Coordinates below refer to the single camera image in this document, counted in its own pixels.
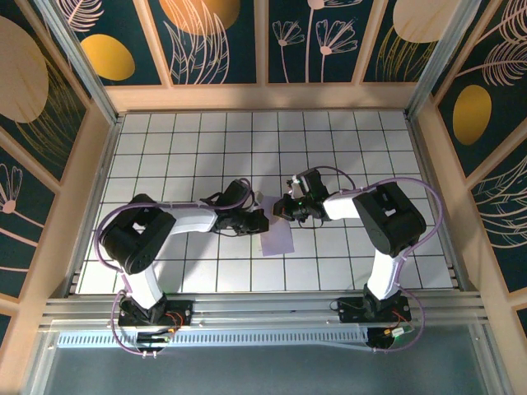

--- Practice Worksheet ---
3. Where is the lilac paper sheet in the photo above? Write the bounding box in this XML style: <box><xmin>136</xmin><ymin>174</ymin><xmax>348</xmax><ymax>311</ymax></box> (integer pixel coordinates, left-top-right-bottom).
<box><xmin>258</xmin><ymin>195</ymin><xmax>296</xmax><ymax>257</ymax></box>

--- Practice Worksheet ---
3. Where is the black connector block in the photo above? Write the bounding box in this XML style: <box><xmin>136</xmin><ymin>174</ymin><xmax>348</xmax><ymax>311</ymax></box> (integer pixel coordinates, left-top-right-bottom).
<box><xmin>136</xmin><ymin>330</ymin><xmax>174</xmax><ymax>346</ymax></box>

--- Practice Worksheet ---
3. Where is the small circuit board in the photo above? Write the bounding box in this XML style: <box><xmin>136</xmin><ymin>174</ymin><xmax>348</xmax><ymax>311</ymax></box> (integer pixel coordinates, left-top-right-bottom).
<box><xmin>368</xmin><ymin>324</ymin><xmax>417</xmax><ymax>351</ymax></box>

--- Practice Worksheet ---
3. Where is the aluminium mounting rail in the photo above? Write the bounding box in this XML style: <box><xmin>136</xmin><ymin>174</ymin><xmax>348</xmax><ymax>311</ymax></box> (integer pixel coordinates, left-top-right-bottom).
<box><xmin>39</xmin><ymin>290</ymin><xmax>489</xmax><ymax>330</ymax></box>

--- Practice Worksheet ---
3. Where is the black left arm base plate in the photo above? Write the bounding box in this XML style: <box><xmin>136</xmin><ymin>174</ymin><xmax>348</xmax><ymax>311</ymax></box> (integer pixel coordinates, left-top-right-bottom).
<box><xmin>118</xmin><ymin>299</ymin><xmax>194</xmax><ymax>329</ymax></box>

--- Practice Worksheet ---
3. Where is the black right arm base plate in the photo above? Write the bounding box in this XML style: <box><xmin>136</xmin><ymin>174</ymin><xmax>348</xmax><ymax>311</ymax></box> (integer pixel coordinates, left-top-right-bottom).
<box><xmin>336</xmin><ymin>296</ymin><xmax>413</xmax><ymax>324</ymax></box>

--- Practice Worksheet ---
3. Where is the grey slotted cable duct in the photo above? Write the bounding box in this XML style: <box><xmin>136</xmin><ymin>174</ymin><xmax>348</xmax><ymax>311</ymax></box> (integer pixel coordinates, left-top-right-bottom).
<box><xmin>55</xmin><ymin>330</ymin><xmax>374</xmax><ymax>351</ymax></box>

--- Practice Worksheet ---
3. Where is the aluminium table side rail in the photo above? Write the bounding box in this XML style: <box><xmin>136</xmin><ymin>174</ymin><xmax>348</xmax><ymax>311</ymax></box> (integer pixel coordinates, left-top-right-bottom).
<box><xmin>405</xmin><ymin>117</ymin><xmax>482</xmax><ymax>295</ymax></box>
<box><xmin>63</xmin><ymin>117</ymin><xmax>124</xmax><ymax>298</ymax></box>

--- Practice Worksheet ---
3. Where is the aluminium frame post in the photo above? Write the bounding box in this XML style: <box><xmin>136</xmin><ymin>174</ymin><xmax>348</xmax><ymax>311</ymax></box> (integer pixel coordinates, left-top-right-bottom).
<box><xmin>35</xmin><ymin>0</ymin><xmax>124</xmax><ymax>127</ymax></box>
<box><xmin>404</xmin><ymin>0</ymin><xmax>483</xmax><ymax>121</ymax></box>

